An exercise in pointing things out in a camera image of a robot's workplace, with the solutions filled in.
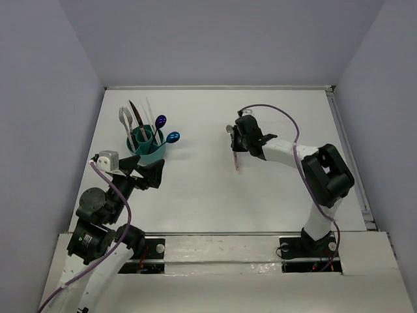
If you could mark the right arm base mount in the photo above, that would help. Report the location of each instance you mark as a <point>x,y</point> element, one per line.
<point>304,255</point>

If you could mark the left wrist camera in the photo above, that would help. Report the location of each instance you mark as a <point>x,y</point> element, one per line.
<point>107,161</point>

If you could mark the purple metallic spoon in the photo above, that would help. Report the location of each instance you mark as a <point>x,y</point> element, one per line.
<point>159,123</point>

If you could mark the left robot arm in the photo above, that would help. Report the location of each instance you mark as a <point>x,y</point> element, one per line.
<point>104,238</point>

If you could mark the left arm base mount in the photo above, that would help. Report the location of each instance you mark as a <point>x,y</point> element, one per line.
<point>149,252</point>

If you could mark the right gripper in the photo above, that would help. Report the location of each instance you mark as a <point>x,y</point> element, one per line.
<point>236,146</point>

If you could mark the pink handled fork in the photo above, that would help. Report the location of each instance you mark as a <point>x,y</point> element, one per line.
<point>129,118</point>
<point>123,120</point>

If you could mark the silver spoon pink handle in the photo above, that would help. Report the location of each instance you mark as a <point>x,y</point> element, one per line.
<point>236,159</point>

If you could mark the blue metallic spoon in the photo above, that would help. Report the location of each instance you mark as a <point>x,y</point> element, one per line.
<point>172,137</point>

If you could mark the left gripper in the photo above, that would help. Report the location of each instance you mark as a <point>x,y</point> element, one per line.
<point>137,174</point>

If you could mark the teal handled knife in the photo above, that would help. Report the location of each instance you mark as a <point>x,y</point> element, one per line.
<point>136,114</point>

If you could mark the teal divided utensil holder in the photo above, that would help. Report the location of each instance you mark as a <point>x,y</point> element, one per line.
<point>141,147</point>

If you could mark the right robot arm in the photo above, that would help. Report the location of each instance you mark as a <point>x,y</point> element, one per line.
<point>323,172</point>

